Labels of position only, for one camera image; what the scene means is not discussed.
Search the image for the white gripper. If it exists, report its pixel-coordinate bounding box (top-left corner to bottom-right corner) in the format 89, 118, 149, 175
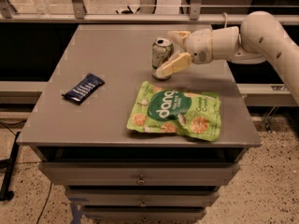
155, 29, 212, 78

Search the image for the green 7up soda can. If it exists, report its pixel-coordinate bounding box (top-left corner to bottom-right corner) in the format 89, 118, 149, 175
151, 36, 174, 78

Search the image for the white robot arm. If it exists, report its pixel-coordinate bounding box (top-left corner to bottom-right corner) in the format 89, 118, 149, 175
155, 11, 299, 103

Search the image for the green Dang rice chips bag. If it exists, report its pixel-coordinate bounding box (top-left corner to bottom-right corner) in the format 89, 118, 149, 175
127, 81, 221, 141

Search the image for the grey drawer cabinet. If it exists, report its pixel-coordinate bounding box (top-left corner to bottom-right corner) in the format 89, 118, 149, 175
18, 25, 260, 222

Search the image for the dark blue snack bar wrapper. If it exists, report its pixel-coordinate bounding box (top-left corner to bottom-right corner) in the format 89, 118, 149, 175
63, 73, 105, 105

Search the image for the top grey drawer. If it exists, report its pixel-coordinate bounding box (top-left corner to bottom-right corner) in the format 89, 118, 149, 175
39, 162, 239, 187

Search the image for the grey drawer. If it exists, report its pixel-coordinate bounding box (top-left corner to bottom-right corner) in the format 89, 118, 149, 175
65, 187, 219, 207
82, 206, 206, 221
39, 162, 239, 187

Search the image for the middle grey drawer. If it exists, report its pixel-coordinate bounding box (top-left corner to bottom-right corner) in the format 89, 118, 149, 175
65, 187, 219, 207

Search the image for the bottom grey drawer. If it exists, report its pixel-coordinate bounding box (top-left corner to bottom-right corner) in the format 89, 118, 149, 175
82, 206, 206, 221

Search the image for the black floor stand leg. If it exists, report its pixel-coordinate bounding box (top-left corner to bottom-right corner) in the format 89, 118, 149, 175
0, 132, 20, 202

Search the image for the white hanging cable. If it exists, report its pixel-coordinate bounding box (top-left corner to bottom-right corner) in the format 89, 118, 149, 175
221, 12, 229, 30

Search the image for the black floor cable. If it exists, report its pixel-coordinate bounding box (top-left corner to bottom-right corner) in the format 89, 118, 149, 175
0, 119, 54, 224

